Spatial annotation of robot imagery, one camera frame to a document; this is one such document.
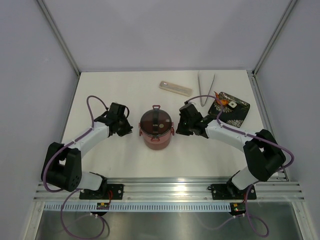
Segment metal tongs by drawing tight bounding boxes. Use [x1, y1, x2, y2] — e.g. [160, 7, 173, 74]
[197, 70, 216, 107]

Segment dark red steel bowl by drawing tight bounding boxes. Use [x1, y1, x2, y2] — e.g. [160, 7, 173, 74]
[143, 134, 171, 150]

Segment pink steel bowl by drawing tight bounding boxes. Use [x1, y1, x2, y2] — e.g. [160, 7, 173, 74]
[139, 127, 175, 144]

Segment grey transparent lid with handle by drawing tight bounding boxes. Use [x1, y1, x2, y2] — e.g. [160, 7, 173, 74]
[138, 104, 174, 134]

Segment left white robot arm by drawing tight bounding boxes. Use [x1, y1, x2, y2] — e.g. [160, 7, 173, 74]
[41, 102, 133, 199]

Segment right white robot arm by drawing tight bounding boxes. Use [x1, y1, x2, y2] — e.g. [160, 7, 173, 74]
[176, 103, 286, 198]

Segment orange shrimp on tray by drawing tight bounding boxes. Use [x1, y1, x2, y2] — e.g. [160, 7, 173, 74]
[214, 91, 229, 106]

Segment black floral food tray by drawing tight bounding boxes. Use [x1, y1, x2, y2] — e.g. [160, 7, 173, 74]
[218, 92, 251, 128]

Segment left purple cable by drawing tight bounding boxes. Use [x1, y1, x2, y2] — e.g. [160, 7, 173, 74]
[42, 95, 111, 238]

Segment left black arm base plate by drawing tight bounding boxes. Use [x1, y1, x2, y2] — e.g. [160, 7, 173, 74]
[79, 183, 124, 200]

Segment aluminium front rail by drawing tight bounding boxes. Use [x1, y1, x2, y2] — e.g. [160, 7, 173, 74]
[33, 176, 305, 203]

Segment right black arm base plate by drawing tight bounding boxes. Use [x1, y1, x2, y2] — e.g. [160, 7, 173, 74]
[207, 183, 257, 200]

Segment white slotted cable duct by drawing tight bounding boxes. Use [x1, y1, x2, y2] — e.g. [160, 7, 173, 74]
[44, 202, 231, 213]

